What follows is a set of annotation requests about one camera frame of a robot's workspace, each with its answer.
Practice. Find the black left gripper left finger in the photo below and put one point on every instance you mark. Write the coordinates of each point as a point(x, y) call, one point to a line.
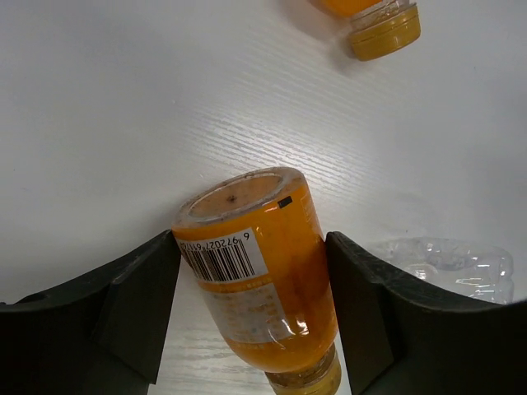
point(100, 333)

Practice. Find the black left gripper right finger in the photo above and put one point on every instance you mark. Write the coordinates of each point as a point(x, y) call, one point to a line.
point(403, 335)

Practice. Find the orange juice bottle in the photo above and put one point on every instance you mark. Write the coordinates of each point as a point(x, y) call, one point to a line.
point(257, 252)
point(371, 29)

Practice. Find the clear bottle blue label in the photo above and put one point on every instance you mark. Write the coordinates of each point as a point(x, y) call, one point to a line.
point(475, 270)

